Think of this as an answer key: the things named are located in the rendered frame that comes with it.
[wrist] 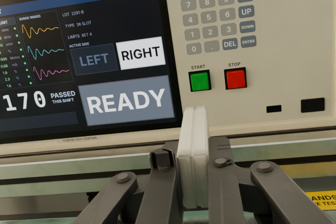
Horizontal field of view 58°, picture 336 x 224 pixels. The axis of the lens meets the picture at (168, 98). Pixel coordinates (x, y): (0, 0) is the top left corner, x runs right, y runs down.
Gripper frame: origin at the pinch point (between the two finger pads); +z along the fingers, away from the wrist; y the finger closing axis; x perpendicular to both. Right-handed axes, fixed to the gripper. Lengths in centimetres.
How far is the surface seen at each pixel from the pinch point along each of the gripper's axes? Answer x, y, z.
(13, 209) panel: -24, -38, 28
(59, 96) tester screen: 0.1, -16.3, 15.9
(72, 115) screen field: -2.5, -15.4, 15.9
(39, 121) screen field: -2.7, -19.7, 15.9
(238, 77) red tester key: 0.0, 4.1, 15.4
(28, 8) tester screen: 10.1, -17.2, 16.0
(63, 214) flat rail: -14.1, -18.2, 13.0
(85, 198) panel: -22.3, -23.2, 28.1
